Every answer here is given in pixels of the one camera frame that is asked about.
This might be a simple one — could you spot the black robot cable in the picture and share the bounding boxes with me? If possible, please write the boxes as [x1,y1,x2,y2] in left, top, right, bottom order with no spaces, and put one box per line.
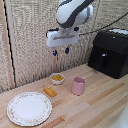
[78,12,128,36]

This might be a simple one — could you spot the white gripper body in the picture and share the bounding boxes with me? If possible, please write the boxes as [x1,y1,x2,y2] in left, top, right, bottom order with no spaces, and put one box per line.
[45,29,81,48]

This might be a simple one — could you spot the pink cup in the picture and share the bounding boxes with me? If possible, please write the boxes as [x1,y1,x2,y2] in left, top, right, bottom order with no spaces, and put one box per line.
[71,76,87,97]

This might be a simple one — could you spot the orange striped food block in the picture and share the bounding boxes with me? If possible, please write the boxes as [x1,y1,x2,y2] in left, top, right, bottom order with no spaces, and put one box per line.
[42,86,58,98]

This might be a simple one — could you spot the white floral rim plate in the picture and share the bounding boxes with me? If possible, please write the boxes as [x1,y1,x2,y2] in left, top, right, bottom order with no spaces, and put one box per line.
[6,91,53,127]

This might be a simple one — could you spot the yellow food pieces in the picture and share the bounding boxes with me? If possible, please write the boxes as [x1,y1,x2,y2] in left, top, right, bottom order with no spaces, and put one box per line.
[51,74,65,82]

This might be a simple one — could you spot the beige woven folding screen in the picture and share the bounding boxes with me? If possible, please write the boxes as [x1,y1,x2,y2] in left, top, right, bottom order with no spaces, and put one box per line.
[0,0,128,94]

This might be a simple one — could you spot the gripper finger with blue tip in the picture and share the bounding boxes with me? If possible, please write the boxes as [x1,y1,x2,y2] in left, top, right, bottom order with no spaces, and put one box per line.
[52,48,58,58]
[64,46,71,55]

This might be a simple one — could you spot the small white bowl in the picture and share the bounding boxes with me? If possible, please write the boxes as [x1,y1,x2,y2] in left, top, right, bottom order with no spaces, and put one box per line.
[49,72,66,86]

